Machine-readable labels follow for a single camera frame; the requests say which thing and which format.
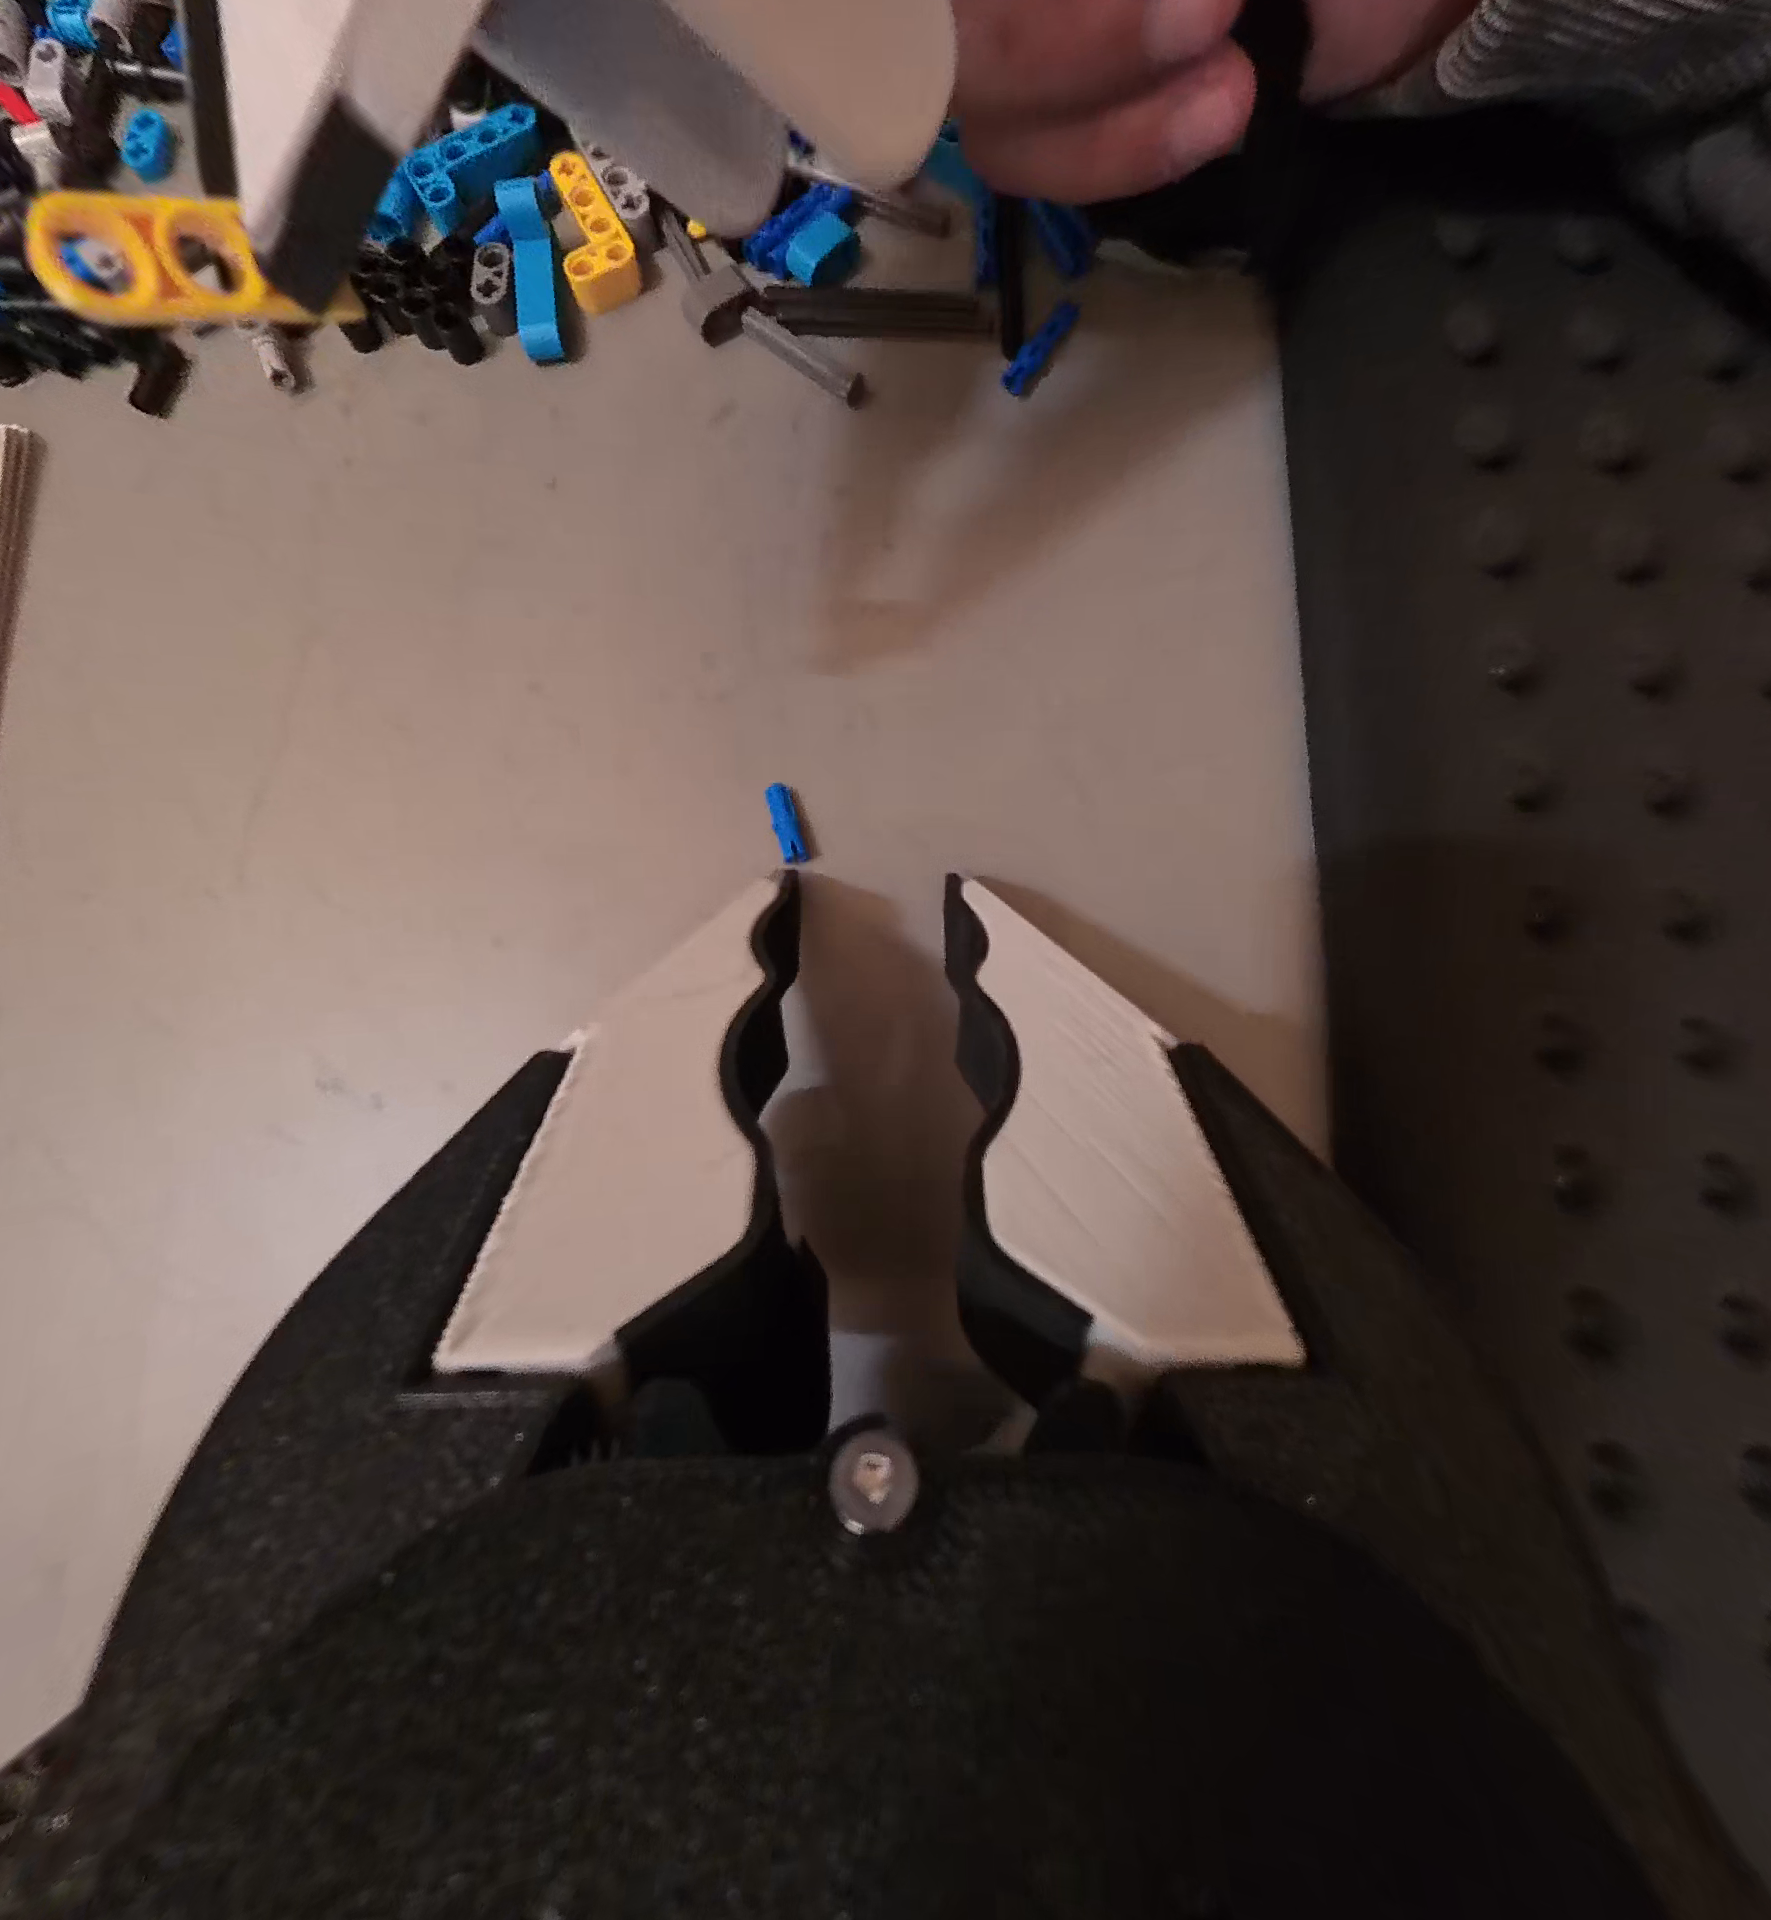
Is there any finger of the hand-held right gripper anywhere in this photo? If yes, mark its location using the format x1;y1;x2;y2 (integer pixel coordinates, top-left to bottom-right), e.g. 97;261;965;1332
207;0;493;311

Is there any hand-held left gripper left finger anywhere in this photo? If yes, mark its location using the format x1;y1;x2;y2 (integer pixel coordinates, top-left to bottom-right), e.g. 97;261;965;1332
431;870;833;1453

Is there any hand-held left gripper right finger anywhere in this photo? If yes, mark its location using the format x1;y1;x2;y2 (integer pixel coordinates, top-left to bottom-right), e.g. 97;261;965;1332
945;874;1307;1416

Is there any yellow small connector piece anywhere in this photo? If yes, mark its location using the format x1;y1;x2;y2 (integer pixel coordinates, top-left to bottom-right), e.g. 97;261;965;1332
27;191;365;328

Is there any grey desk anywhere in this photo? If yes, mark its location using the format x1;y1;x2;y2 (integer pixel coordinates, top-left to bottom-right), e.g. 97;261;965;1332
0;0;1337;1802

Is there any person's right hand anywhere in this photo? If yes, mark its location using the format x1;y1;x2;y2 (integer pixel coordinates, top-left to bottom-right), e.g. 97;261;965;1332
951;0;1479;207

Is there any pile of building pieces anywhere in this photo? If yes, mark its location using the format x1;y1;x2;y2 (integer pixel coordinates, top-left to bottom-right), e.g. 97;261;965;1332
0;0;1089;413

